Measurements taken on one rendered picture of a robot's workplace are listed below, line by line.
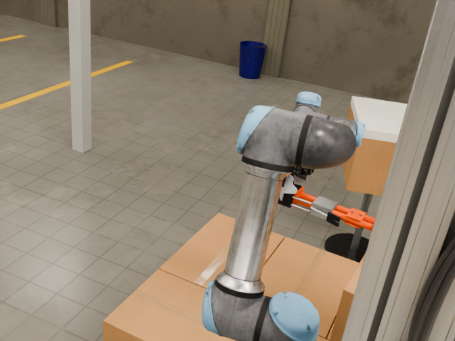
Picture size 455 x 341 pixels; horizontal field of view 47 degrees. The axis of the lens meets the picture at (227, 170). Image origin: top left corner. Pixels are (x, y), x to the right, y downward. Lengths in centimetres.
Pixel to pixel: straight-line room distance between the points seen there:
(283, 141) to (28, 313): 221
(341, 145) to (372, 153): 196
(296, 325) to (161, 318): 110
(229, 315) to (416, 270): 64
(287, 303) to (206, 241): 146
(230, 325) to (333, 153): 44
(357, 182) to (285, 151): 206
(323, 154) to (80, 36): 345
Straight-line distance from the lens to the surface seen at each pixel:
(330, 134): 111
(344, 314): 166
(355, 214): 171
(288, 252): 264
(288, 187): 170
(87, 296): 313
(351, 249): 374
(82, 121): 459
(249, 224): 115
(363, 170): 312
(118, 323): 216
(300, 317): 118
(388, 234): 61
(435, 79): 54
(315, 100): 159
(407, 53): 708
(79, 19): 435
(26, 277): 330
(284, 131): 110
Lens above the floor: 203
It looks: 27 degrees down
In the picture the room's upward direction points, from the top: 7 degrees clockwise
